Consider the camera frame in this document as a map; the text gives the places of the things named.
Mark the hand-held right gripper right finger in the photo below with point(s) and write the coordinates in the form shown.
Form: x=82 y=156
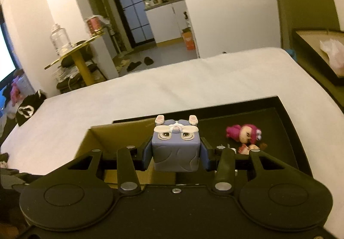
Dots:
x=205 y=155

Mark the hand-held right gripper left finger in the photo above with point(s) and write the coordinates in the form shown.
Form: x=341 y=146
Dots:
x=148 y=155

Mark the white charger cube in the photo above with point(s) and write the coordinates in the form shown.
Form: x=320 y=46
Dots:
x=174 y=155

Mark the brown cardboard box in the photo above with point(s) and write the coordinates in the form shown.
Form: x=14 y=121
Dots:
x=115 y=137

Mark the pink figurine toy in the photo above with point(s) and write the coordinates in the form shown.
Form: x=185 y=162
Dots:
x=239 y=131

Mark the black shallow tray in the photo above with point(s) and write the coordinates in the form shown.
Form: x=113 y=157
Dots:
x=268 y=120

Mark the black slipper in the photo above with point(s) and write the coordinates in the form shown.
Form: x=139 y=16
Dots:
x=149 y=61
x=134 y=66

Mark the yellow slippers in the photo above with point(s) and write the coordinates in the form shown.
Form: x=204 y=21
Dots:
x=122 y=63

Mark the dark bag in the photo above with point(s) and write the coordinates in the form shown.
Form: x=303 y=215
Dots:
x=67 y=83

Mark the orange carton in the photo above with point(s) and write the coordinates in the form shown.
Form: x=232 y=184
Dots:
x=188 y=40

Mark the round gold-edged table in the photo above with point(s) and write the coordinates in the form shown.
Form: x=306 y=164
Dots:
x=78 y=49

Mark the black bag with white print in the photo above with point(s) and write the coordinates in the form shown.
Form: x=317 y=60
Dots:
x=28 y=110

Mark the olive storage box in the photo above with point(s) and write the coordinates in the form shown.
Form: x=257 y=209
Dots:
x=317 y=85

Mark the blue small item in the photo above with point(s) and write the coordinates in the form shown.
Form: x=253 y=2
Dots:
x=290 y=55

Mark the white kitchen cabinet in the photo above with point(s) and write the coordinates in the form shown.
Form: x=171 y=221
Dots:
x=166 y=24

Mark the red canister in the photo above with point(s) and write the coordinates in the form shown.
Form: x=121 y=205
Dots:
x=94 y=24

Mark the clear water jug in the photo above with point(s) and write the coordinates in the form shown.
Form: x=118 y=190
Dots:
x=60 y=40

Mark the pink cloth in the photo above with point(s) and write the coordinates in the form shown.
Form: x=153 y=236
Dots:
x=16 y=88

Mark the dark-framed glass door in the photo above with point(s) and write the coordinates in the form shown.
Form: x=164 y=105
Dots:
x=130 y=2

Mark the white plastic bag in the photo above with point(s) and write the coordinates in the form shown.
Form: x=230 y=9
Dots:
x=334 y=53

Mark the bright window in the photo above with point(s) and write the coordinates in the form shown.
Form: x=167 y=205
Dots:
x=5 y=53

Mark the olive door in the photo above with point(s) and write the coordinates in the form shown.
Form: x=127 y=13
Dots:
x=303 y=8

